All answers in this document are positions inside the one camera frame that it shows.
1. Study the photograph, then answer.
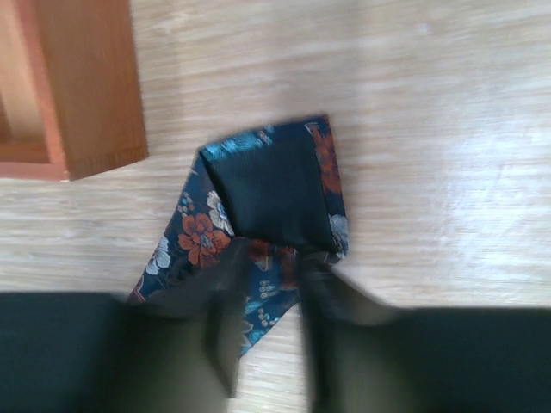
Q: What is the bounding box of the orange compartment tray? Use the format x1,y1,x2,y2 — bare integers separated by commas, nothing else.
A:
1,1,147,181

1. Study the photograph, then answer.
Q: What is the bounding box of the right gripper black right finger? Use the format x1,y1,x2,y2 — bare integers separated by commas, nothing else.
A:
298,253,550,412

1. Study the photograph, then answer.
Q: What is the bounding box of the navy floral tie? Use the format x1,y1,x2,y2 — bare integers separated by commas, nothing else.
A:
129,114,349,351

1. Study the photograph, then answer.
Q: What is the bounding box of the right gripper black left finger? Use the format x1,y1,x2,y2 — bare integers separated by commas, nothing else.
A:
1,238,249,412

